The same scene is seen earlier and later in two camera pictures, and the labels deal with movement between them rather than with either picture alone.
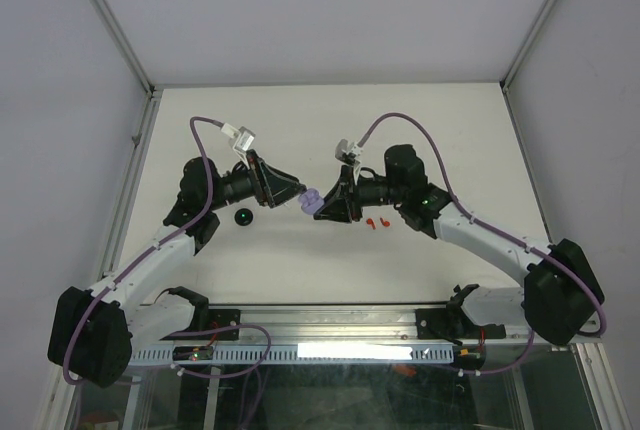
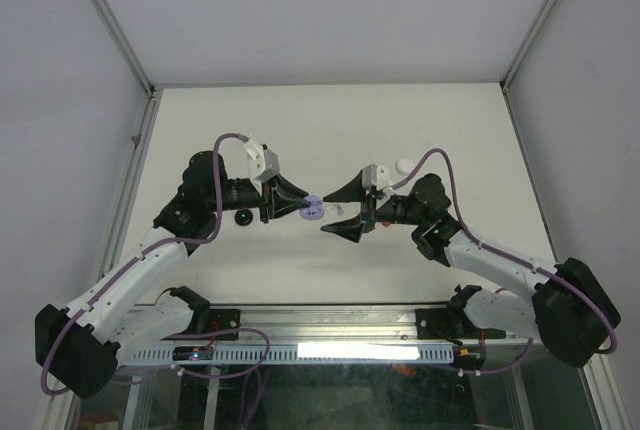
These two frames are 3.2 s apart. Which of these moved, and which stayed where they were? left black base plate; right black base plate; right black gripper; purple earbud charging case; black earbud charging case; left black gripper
Moved: right black gripper; purple earbud charging case; left black gripper
Stayed: right black base plate; black earbud charging case; left black base plate
